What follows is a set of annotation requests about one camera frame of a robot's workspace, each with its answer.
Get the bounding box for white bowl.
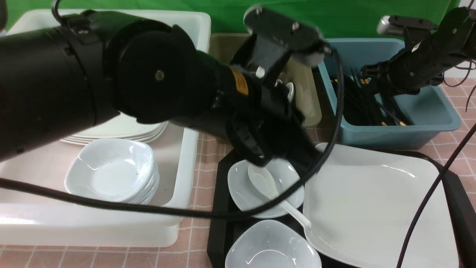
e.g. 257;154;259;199
224;220;322;268

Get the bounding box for large white square plate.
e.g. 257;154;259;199
303;144;439;268

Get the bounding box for large white plastic tub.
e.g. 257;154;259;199
0;10;212;248

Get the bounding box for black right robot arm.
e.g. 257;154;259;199
361;7;476;96

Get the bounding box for green backdrop cloth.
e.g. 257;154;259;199
4;0;461;39

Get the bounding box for pile of black chopsticks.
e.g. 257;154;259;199
344;73;414;127

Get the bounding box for blue plastic bin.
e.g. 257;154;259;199
327;38;461;150

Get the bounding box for olive green plastic bin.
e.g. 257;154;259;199
209;33;322;128

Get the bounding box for stack of white bowls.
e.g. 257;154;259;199
64;138;160;205

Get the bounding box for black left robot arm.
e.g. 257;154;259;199
1;6;328;169

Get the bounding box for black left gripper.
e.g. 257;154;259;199
226;6;333;168

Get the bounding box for stack of white square plates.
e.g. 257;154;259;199
61;121;168;146

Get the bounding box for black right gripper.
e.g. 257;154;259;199
361;15;462;95

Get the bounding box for white soup spoon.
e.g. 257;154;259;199
248;165;312;230

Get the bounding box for pile of white spoons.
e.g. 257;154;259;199
255;66;295;102

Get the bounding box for pink checkered tablecloth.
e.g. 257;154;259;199
1;73;475;268

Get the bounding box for white small dish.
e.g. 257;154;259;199
228;159;305;219

